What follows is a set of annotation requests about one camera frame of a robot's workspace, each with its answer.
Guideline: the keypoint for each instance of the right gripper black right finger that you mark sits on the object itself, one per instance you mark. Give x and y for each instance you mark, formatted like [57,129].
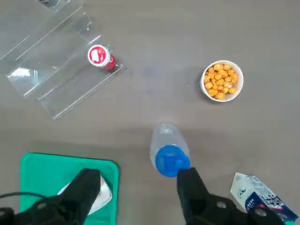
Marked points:
[194,199]

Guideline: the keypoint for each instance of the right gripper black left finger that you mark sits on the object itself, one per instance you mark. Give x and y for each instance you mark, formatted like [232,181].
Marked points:
[79,194]

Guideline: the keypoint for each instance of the blue white milk carton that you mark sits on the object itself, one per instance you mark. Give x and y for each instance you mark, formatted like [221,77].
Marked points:
[248,187]

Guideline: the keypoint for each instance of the clear acrylic display stand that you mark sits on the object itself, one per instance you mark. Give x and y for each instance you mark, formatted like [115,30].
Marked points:
[54,70]

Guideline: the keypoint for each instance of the white egg holder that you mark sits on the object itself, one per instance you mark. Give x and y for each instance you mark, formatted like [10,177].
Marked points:
[105,194]

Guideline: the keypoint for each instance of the green plastic tray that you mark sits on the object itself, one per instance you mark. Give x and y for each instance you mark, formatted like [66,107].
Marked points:
[47,173]

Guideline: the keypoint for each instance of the clear bottle blue cap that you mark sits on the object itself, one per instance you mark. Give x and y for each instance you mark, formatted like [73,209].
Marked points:
[167,145]

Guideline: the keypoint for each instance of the white cup of popcorn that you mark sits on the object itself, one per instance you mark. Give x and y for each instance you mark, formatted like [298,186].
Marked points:
[221,80]

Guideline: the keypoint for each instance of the small red bottle white lid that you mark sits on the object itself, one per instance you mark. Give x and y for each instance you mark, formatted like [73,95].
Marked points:
[99,55]

